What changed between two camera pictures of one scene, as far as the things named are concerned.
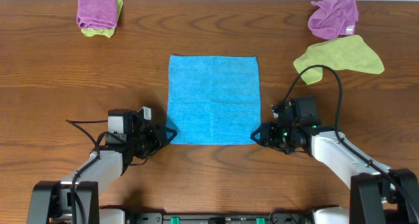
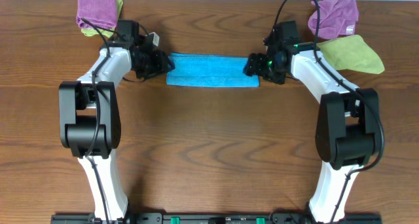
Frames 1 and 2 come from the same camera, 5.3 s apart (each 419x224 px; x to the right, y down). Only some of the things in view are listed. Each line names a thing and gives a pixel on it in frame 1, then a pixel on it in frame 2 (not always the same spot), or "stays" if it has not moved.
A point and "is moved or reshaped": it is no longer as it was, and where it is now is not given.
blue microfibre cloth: x=213 y=99 is moved or reshaped
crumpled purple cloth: x=336 y=16 stays
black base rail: x=220 y=218 stays
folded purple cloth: x=97 y=9 stays
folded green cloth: x=105 y=32 stays
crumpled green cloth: x=347 y=53 stays
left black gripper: x=154 y=131 to x=161 y=65
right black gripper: x=268 y=130 to x=254 y=67
